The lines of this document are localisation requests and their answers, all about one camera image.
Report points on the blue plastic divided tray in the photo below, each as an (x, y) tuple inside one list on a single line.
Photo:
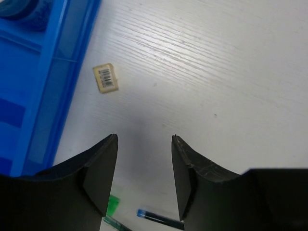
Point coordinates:
[(40, 59)]

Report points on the blue ink refill pen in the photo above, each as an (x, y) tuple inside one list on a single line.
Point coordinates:
[(160, 219)]

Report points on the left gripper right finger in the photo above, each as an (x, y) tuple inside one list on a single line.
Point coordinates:
[(212, 198)]

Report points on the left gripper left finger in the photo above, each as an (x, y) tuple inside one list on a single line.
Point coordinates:
[(70, 196)]

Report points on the green refill pen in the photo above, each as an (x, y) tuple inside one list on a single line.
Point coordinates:
[(115, 224)]

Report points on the green cap highlighter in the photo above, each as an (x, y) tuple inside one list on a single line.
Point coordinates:
[(113, 204)]

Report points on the blue cleaning gel jar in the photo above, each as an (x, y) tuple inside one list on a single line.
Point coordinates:
[(21, 12)]

